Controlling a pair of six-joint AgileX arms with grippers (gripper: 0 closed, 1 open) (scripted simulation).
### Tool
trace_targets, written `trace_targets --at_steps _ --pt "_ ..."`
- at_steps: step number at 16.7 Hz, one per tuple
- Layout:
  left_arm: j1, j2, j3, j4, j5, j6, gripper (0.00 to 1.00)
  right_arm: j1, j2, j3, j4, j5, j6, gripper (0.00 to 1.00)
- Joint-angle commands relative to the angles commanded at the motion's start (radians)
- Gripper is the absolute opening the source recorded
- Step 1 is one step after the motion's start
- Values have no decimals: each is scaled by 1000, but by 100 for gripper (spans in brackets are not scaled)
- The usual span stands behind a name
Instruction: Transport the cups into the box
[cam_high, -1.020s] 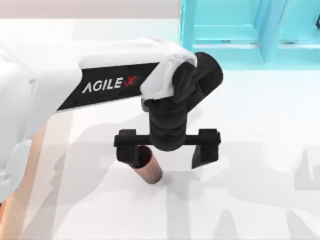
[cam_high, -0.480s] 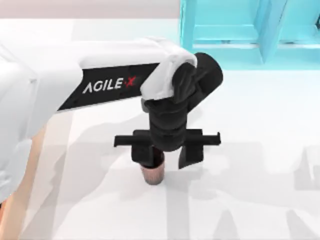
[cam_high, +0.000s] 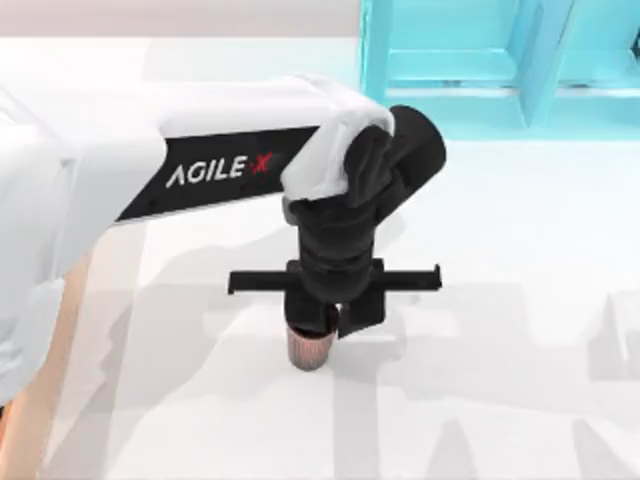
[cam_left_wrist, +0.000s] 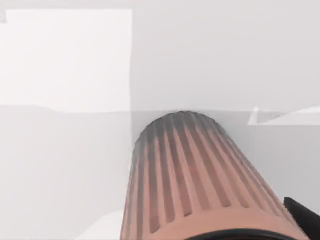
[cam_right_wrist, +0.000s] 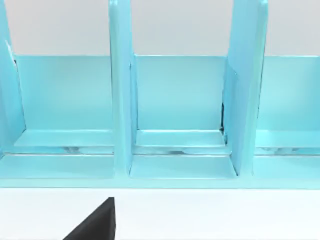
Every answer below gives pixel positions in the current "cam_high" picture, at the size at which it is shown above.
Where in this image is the light blue rack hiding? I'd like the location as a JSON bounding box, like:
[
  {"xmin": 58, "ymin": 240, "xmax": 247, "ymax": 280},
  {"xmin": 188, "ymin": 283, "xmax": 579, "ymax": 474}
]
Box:
[{"xmin": 358, "ymin": 0, "xmax": 640, "ymax": 129}]

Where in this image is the pink ribbed cup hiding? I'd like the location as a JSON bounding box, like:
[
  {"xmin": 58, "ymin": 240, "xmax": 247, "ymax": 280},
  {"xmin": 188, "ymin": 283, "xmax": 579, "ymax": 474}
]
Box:
[{"xmin": 286, "ymin": 324, "xmax": 334, "ymax": 373}]

